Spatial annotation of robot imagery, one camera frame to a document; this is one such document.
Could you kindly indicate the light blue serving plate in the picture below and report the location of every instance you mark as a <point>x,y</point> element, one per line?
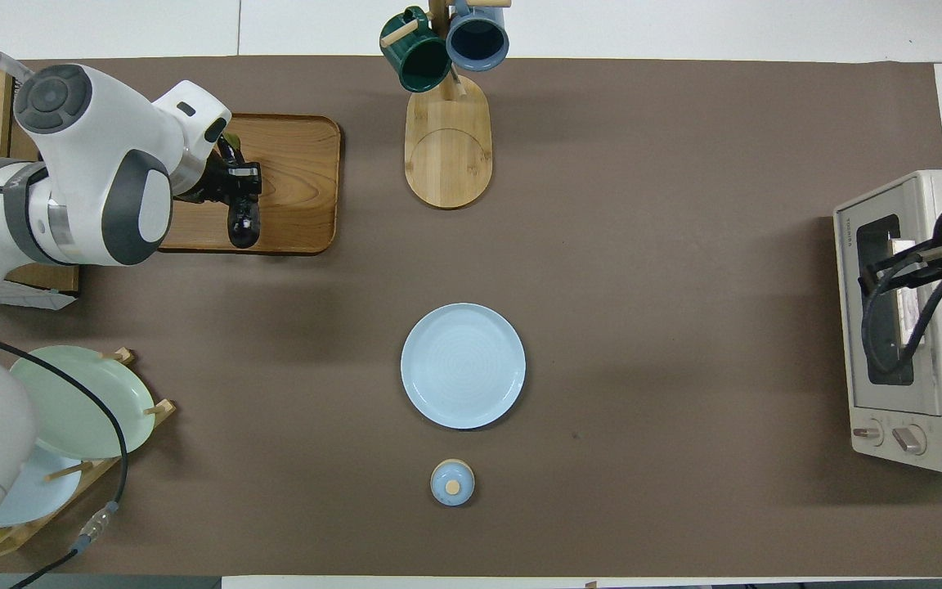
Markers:
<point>463,366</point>

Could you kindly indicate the blue mug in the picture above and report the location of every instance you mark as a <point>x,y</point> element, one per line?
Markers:
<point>477,37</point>

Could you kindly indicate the pale green plate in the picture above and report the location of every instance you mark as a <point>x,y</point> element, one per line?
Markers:
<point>70,417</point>

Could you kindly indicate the silver oven knob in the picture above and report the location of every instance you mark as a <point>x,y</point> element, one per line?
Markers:
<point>909,440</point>
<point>867,433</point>

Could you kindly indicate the wooden mug tree stand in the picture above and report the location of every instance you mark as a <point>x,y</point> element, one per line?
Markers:
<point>446,155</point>

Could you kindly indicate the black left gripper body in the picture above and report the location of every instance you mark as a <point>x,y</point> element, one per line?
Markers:
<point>208,182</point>

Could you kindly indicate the white toaster oven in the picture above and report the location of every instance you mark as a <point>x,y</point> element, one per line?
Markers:
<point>941,454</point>

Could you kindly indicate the dark green mug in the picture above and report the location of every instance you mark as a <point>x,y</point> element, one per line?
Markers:
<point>418,61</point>

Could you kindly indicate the wooden serving tray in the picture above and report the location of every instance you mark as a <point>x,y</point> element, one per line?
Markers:
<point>299,188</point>

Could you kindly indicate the wooden plate rack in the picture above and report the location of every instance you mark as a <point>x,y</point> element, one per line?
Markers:
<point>144,417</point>

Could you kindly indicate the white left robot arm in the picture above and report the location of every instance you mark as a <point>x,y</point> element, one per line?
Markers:
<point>87,164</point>

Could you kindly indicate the brown table mat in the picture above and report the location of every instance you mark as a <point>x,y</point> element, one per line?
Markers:
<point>643,245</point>

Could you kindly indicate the light blue racked plate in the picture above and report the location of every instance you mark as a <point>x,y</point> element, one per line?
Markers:
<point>54,491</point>

